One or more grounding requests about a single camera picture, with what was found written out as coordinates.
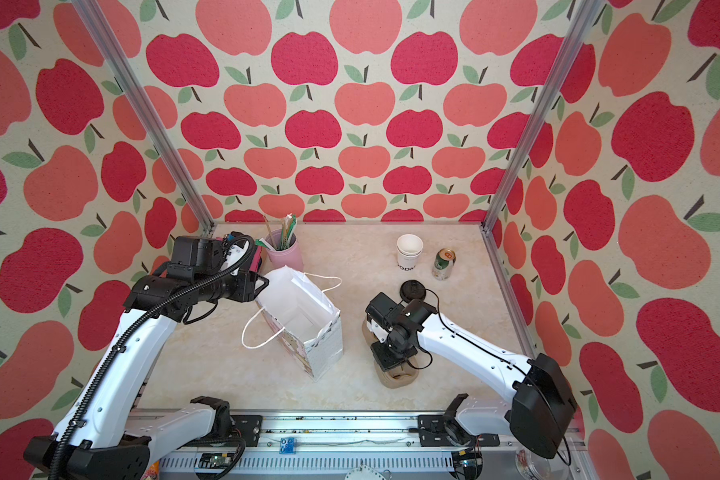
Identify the cardboard cup carrier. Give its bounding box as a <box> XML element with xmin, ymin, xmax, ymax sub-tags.
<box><xmin>362</xmin><ymin>322</ymin><xmax>419</xmax><ymax>389</ymax></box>

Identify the white paper gift bag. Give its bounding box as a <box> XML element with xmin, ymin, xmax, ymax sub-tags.
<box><xmin>241</xmin><ymin>266</ymin><xmax>343</xmax><ymax>381</ymax></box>

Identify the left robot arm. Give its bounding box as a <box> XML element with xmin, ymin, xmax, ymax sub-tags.
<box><xmin>23</xmin><ymin>232</ymin><xmax>268</xmax><ymax>479</ymax></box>

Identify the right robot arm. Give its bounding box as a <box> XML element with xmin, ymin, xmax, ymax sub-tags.
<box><xmin>365</xmin><ymin>293</ymin><xmax>577</xmax><ymax>459</ymax></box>

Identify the black napkin stack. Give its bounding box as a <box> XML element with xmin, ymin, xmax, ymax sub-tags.
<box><xmin>213</xmin><ymin>238</ymin><xmax>261</xmax><ymax>288</ymax></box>

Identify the brown wooden stirrer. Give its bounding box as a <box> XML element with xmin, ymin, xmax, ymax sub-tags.
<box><xmin>264</xmin><ymin>216</ymin><xmax>277</xmax><ymax>250</ymax></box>

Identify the green drink can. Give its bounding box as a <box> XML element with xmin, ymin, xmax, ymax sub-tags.
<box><xmin>432</xmin><ymin>248</ymin><xmax>456</xmax><ymax>280</ymax></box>

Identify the pink straw holder cup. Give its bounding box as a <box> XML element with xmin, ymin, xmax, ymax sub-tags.
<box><xmin>263</xmin><ymin>230</ymin><xmax>304</xmax><ymax>271</ymax></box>

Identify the green paper straw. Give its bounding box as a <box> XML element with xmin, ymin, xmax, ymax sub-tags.
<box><xmin>279</xmin><ymin>214</ymin><xmax>298</xmax><ymax>251</ymax></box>

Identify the blue small block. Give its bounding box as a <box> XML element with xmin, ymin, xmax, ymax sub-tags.
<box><xmin>279</xmin><ymin>437</ymin><xmax>296</xmax><ymax>455</ymax></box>

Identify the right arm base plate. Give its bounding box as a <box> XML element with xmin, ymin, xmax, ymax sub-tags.
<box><xmin>416</xmin><ymin>415</ymin><xmax>501</xmax><ymax>449</ymax></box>

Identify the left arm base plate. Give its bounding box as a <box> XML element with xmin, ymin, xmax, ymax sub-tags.
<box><xmin>218</xmin><ymin>414</ymin><xmax>263</xmax><ymax>448</ymax></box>

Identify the left aluminium frame post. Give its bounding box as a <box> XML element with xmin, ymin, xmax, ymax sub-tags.
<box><xmin>72</xmin><ymin>0</ymin><xmax>216</xmax><ymax>237</ymax></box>

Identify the aluminium frame post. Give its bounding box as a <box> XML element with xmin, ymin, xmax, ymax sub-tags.
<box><xmin>480</xmin><ymin>0</ymin><xmax>605</xmax><ymax>239</ymax></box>
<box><xmin>72</xmin><ymin>0</ymin><xmax>216</xmax><ymax>237</ymax></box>

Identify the right aluminium frame post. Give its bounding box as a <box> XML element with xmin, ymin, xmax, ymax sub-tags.
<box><xmin>480</xmin><ymin>0</ymin><xmax>605</xmax><ymax>239</ymax></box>

